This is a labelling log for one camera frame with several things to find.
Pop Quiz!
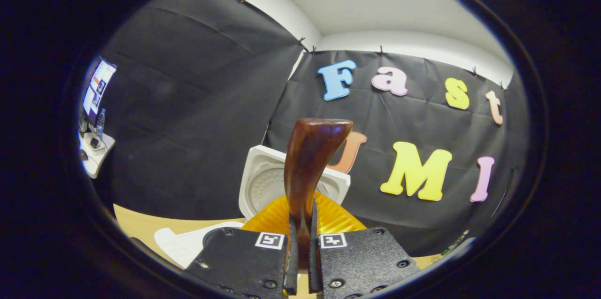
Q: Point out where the brown wooden spoon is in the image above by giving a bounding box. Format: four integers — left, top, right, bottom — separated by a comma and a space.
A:
284, 118, 354, 271

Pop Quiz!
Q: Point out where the white rice cooker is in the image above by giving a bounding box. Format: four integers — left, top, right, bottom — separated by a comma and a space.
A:
154, 145, 351, 270

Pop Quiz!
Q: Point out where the white side desk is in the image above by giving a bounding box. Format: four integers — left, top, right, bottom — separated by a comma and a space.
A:
77, 130, 116, 179

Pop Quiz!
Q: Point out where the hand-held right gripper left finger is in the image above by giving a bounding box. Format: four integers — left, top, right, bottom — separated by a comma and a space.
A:
185, 194, 300, 299

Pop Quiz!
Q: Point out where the computer monitor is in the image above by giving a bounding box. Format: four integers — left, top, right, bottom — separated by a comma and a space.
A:
82, 59, 118, 126

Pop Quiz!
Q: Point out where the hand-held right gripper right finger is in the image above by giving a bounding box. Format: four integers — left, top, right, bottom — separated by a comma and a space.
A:
308, 191, 421, 299

